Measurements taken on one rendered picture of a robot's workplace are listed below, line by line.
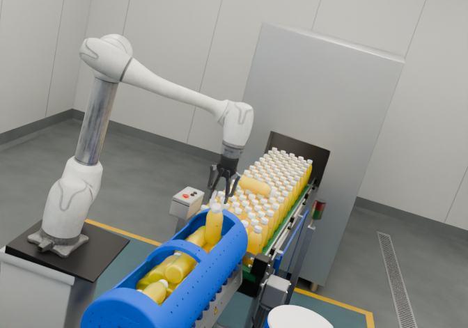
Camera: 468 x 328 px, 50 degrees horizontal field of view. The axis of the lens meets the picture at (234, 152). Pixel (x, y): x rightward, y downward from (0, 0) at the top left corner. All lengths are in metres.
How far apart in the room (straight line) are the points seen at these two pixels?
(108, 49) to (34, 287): 0.97
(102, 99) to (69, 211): 0.46
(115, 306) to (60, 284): 0.56
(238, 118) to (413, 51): 4.68
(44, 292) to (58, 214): 0.31
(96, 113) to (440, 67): 4.98
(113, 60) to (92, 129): 0.38
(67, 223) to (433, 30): 5.17
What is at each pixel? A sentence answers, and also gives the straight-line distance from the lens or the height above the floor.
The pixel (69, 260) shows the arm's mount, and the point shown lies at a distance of 2.11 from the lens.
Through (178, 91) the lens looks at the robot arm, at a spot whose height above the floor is 1.74.
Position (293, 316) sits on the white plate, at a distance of 2.09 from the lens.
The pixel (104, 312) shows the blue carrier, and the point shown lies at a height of 1.16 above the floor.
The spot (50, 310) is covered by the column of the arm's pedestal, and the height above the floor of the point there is 0.81.
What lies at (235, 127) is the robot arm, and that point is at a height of 1.67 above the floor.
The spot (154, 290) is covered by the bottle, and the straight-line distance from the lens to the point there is 1.72.
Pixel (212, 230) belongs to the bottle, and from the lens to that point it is 2.13.
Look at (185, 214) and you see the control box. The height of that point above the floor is 1.03.
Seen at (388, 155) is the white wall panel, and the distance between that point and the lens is 6.60.
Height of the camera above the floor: 2.14
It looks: 17 degrees down
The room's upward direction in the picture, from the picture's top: 15 degrees clockwise
